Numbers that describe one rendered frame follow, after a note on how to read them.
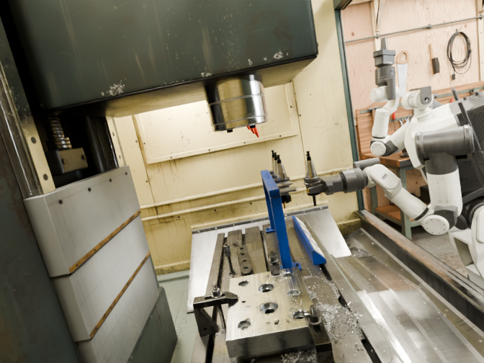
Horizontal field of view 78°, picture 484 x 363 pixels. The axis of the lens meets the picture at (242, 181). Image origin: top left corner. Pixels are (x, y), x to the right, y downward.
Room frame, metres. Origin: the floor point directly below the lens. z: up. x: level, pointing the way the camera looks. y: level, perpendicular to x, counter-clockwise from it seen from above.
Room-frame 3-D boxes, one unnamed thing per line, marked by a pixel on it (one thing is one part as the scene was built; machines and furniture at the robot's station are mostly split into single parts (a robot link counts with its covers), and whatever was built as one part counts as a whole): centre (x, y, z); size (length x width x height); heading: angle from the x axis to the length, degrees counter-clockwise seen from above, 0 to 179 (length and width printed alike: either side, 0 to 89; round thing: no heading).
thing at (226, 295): (0.79, 0.14, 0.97); 0.13 x 0.03 x 0.15; 88
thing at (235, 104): (0.83, -0.03, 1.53); 0.16 x 0.16 x 0.12
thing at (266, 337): (0.77, -0.01, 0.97); 0.29 x 0.23 x 0.05; 178
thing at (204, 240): (1.48, -0.05, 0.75); 0.89 x 0.70 x 0.26; 88
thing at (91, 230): (0.85, 0.42, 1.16); 0.48 x 0.05 x 0.51; 178
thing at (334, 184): (1.12, -0.36, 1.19); 0.13 x 0.12 x 0.10; 178
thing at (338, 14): (1.83, -0.72, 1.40); 0.04 x 0.04 x 1.20; 88
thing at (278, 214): (1.07, -0.11, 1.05); 0.10 x 0.05 x 0.30; 88
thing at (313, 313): (0.60, -0.10, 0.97); 0.13 x 0.03 x 0.15; 178
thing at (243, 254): (1.11, 0.05, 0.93); 0.26 x 0.05 x 0.06; 3
